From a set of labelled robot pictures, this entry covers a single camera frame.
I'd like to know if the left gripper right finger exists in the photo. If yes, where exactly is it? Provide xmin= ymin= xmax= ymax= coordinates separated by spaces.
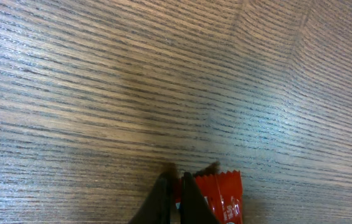
xmin=179 ymin=172 xmax=219 ymax=224

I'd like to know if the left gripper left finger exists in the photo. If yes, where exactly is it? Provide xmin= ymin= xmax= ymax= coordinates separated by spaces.
xmin=128 ymin=173 xmax=171 ymax=224

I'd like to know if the red chocolate bar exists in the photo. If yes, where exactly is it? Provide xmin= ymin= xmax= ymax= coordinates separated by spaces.
xmin=173 ymin=167 xmax=243 ymax=224

